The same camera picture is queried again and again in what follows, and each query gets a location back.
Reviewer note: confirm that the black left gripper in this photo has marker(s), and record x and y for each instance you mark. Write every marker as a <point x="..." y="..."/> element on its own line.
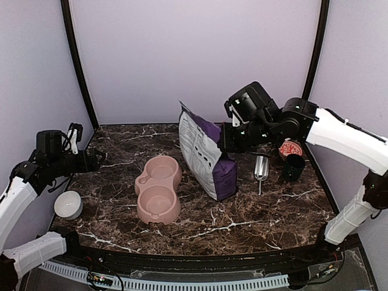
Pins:
<point x="93" y="166"/>

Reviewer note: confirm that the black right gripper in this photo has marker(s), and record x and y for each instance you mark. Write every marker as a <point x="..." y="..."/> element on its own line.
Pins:
<point x="225" y="142"/>

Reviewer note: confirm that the silver metal scoop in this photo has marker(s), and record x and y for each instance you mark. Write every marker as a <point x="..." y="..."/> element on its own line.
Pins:
<point x="261" y="170"/>

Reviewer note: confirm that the purple white pet food bag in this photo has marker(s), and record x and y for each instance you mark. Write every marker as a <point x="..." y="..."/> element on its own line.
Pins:
<point x="213" y="169"/>

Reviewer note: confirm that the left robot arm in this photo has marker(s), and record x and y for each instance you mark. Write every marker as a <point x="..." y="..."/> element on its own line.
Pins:
<point x="28" y="180"/>

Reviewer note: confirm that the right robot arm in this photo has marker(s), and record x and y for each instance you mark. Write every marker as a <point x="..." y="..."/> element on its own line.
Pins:
<point x="256" y="122"/>

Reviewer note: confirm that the pink double pet bowl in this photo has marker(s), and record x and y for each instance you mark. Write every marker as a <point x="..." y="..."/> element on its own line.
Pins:
<point x="156" y="188"/>

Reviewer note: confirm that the white grey ceramic bowl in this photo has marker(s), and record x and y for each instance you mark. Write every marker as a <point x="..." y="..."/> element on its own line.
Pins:
<point x="68" y="205"/>

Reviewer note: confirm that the red patterned bowl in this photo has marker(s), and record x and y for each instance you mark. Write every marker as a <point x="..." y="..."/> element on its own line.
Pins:
<point x="289" y="147"/>

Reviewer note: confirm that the dark green cup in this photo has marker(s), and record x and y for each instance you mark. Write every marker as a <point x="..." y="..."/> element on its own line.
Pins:
<point x="293" y="167"/>

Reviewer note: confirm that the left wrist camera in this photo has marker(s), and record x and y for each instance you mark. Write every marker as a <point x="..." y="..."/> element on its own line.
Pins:
<point x="54" y="143"/>

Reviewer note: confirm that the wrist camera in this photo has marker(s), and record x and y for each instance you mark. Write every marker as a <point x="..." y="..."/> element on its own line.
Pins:
<point x="250" y="103"/>
<point x="54" y="143"/>

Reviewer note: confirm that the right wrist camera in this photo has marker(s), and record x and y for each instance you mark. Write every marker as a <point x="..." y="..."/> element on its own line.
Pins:
<point x="250" y="103"/>

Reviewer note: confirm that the grey slotted cable duct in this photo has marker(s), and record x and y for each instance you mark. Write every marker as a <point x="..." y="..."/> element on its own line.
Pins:
<point x="145" y="280"/>

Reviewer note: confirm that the black front table rail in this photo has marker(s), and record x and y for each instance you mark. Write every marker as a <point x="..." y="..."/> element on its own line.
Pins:
<point x="153" y="252"/>

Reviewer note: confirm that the black left frame post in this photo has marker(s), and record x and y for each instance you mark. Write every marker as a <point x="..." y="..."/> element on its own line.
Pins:
<point x="76" y="60"/>

